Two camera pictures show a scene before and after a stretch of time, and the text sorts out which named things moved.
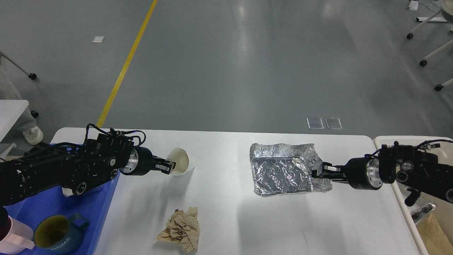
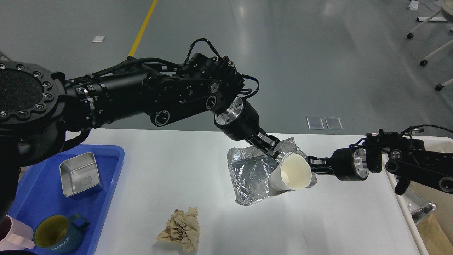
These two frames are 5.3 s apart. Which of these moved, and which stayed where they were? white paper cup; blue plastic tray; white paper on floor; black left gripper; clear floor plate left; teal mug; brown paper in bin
Moved: black left gripper; white paper cup
Stayed: brown paper in bin; teal mug; blue plastic tray; white paper on floor; clear floor plate left
